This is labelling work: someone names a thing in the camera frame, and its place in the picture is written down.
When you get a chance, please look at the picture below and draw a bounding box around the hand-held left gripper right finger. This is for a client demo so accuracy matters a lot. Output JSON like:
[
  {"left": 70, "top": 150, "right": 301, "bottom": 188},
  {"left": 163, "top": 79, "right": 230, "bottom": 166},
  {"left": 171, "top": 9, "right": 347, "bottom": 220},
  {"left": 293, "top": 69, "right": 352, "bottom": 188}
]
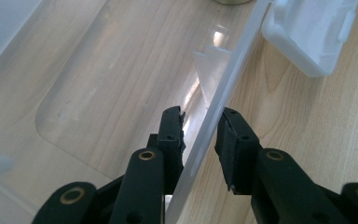
[{"left": 213, "top": 106, "right": 351, "bottom": 224}]

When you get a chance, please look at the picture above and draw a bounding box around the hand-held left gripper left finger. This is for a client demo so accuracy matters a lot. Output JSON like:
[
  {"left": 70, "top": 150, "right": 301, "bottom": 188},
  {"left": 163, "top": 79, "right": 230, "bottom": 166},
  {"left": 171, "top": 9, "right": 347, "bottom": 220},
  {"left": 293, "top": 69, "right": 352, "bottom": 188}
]
[{"left": 108, "top": 105, "right": 186, "bottom": 224}]

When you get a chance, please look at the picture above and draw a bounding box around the clear plastic storage box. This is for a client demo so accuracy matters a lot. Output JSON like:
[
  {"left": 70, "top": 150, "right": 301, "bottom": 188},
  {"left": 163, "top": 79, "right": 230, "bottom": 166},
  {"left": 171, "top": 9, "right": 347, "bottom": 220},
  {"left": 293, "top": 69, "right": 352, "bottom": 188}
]
[{"left": 0, "top": 0, "right": 358, "bottom": 224}]

